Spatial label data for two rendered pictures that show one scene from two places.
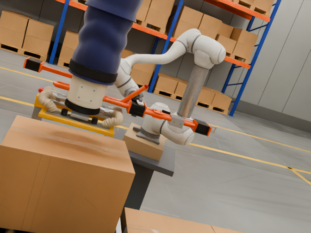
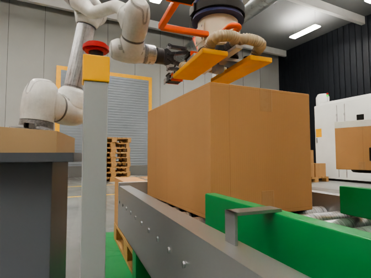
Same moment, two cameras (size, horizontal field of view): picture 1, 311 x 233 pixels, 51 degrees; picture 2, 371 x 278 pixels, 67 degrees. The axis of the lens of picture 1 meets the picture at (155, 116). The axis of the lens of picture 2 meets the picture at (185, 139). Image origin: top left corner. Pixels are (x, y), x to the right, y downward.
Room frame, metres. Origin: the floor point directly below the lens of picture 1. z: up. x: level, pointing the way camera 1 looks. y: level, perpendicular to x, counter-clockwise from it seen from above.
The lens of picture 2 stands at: (1.79, 1.48, 0.73)
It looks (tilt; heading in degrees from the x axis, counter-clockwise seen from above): 4 degrees up; 263
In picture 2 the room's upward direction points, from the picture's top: straight up
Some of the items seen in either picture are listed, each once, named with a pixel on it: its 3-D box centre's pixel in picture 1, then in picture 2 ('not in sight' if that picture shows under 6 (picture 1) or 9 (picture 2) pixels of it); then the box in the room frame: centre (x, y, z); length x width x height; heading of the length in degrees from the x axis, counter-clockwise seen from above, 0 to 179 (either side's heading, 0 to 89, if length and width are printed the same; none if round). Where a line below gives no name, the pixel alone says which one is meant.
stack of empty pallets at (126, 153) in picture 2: not in sight; (109, 159); (3.11, -7.61, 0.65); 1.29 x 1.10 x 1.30; 110
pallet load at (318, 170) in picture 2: not in sight; (298, 165); (-2.60, -6.54, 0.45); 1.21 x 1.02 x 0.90; 110
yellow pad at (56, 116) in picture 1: (78, 119); (237, 68); (1.42, 0.32, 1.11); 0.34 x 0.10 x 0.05; 103
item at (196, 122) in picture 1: (200, 127); (174, 78); (1.65, -0.24, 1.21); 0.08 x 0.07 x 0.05; 103
